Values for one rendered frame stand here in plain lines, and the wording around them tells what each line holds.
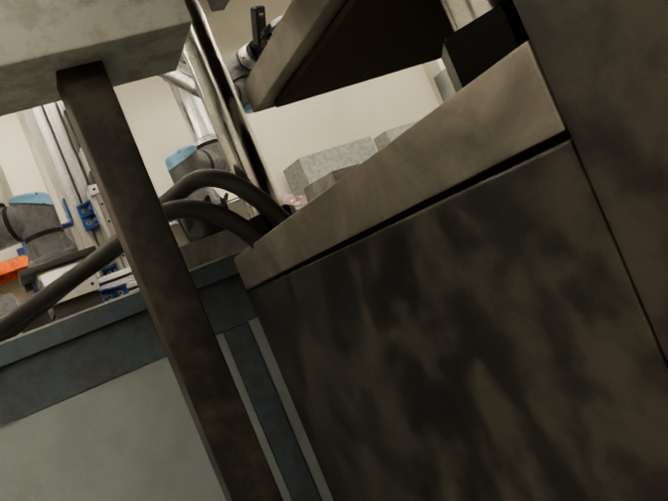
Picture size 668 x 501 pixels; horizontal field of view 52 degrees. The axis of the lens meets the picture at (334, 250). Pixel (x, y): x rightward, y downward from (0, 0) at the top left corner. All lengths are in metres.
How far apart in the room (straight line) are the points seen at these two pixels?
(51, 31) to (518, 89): 0.63
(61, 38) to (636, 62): 0.70
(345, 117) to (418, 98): 1.21
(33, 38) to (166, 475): 0.74
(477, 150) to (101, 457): 0.93
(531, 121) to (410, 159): 0.15
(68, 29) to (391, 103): 8.25
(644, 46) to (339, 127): 8.20
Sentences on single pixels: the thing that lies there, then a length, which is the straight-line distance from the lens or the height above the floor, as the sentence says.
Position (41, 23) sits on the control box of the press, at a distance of 0.94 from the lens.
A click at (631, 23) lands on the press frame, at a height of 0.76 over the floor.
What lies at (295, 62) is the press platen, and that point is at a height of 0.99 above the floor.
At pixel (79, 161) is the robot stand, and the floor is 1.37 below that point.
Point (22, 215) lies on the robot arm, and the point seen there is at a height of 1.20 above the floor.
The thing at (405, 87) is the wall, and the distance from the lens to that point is 9.32.
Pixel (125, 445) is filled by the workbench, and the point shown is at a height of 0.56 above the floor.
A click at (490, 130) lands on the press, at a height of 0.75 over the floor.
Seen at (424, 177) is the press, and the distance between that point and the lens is 0.57.
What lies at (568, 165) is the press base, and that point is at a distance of 0.45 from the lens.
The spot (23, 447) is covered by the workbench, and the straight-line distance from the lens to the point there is 1.27.
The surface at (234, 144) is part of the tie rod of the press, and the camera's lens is 1.16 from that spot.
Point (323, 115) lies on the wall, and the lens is 8.51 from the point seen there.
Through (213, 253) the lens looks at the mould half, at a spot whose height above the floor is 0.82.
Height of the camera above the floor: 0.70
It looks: 1 degrees up
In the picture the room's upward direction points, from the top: 23 degrees counter-clockwise
